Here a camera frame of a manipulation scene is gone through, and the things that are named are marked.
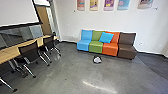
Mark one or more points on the dark grey trash bag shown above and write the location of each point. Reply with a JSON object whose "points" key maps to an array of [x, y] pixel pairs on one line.
{"points": [[97, 60]]}

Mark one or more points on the blue sofa seat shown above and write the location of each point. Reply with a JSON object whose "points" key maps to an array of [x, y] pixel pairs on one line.
{"points": [[85, 42]]}

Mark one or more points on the green sofa seat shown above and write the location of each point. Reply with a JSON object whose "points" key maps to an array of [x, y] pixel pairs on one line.
{"points": [[96, 45]]}

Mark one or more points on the blue square cushion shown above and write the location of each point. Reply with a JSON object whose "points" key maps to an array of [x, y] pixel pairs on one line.
{"points": [[106, 37]]}

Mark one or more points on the orange sofa seat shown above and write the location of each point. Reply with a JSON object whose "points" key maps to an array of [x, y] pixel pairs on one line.
{"points": [[111, 48]]}

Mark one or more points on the black framed glass partition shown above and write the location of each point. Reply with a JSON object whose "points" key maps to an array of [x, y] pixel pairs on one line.
{"points": [[16, 35]]}

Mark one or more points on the long wooden table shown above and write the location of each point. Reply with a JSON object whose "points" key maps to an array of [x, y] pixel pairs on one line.
{"points": [[13, 51]]}

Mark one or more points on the yellow wall poster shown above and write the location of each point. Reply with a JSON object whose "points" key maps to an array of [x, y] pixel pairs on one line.
{"points": [[93, 4]]}

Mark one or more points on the white wall outlet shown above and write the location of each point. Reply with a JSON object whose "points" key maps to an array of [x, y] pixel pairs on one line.
{"points": [[139, 43]]}

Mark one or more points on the pale pink wall poster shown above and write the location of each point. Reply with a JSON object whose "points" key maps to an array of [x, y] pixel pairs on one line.
{"points": [[145, 3]]}

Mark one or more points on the white wall board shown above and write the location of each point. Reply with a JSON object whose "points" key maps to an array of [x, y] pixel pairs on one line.
{"points": [[16, 11]]}

